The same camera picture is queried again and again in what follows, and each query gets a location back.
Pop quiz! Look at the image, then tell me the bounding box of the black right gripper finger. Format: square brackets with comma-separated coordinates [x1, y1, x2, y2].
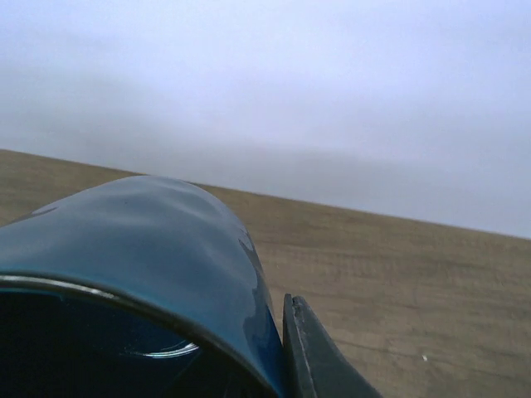
[283, 294, 382, 398]

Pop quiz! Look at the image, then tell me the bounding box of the dark blue ceramic mug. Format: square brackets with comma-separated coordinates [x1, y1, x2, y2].
[1, 176, 290, 397]

